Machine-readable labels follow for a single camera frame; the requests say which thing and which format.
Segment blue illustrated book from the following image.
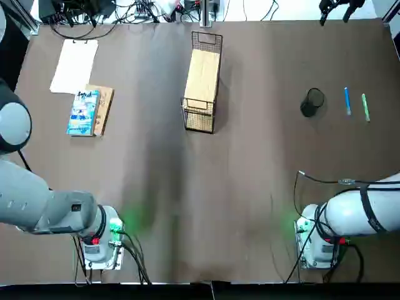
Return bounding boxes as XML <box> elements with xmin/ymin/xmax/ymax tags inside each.
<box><xmin>65</xmin><ymin>89</ymin><xmax>101</xmax><ymax>138</ymax></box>

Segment blue marker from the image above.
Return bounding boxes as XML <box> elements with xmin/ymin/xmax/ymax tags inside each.
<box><xmin>343</xmin><ymin>87</ymin><xmax>352</xmax><ymax>116</ymax></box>

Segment green marker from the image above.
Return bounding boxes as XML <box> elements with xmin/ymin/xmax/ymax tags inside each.
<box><xmin>361</xmin><ymin>92</ymin><xmax>371</xmax><ymax>123</ymax></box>

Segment wooden shelf board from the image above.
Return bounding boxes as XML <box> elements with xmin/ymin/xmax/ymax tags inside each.
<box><xmin>183</xmin><ymin>49</ymin><xmax>221</xmax><ymax>111</ymax></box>

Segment brown cover book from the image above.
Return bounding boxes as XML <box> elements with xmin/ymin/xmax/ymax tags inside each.
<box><xmin>84</xmin><ymin>84</ymin><xmax>115</xmax><ymax>137</ymax></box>

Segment black mesh pen holder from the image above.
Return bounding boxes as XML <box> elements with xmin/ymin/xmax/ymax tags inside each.
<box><xmin>299</xmin><ymin>87</ymin><xmax>325</xmax><ymax>118</ymax></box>

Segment grey usb hub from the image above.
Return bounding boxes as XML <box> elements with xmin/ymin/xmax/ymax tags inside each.
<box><xmin>134</xmin><ymin>2</ymin><xmax>154</xmax><ymax>18</ymax></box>

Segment white paper clipboard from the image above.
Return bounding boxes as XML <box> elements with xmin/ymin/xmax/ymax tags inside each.
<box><xmin>49</xmin><ymin>39</ymin><xmax>99</xmax><ymax>94</ymax></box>

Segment black electronic box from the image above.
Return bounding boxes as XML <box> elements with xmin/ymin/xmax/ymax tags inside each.
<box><xmin>40</xmin><ymin>0</ymin><xmax>114</xmax><ymax>24</ymax></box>

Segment black tripod legs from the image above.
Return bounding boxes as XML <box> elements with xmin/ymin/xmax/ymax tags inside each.
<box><xmin>318</xmin><ymin>0</ymin><xmax>360</xmax><ymax>26</ymax></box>

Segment black wire shelf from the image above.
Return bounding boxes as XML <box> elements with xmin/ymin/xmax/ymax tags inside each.
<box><xmin>180</xmin><ymin>30</ymin><xmax>224</xmax><ymax>135</ymax></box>

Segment black cable silver plug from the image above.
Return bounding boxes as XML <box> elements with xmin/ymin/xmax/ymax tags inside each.
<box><xmin>292</xmin><ymin>170</ymin><xmax>373</xmax><ymax>219</ymax></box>

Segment aluminium post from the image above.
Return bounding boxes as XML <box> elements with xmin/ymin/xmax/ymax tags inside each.
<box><xmin>201</xmin><ymin>0</ymin><xmax>214</xmax><ymax>28</ymax></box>

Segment aluminium frame profile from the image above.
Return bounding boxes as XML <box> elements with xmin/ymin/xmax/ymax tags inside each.
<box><xmin>18</xmin><ymin>0</ymin><xmax>41</xmax><ymax>36</ymax></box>
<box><xmin>382</xmin><ymin>0</ymin><xmax>400</xmax><ymax>24</ymax></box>

